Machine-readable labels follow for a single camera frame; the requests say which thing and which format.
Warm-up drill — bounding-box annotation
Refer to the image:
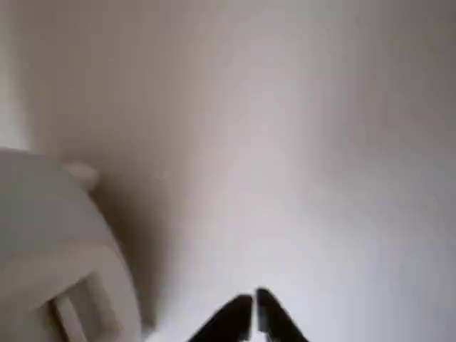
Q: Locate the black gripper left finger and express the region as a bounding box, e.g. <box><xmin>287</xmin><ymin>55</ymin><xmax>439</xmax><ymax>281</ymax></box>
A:
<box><xmin>185</xmin><ymin>294</ymin><xmax>255</xmax><ymax>342</ymax></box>

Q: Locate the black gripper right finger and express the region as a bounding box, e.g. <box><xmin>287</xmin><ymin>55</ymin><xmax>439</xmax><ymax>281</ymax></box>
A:
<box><xmin>255</xmin><ymin>287</ymin><xmax>307</xmax><ymax>342</ymax></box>

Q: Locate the white rice cooker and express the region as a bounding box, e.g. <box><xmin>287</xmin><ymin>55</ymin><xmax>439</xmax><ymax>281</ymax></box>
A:
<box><xmin>0</xmin><ymin>146</ymin><xmax>144</xmax><ymax>342</ymax></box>

